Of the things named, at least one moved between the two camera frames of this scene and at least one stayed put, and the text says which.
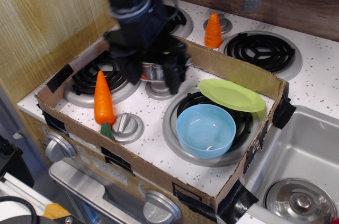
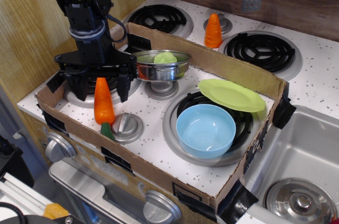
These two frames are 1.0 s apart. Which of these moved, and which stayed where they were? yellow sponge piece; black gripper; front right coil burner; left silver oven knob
Moved: black gripper
Stayed: yellow sponge piece; front right coil burner; left silver oven knob
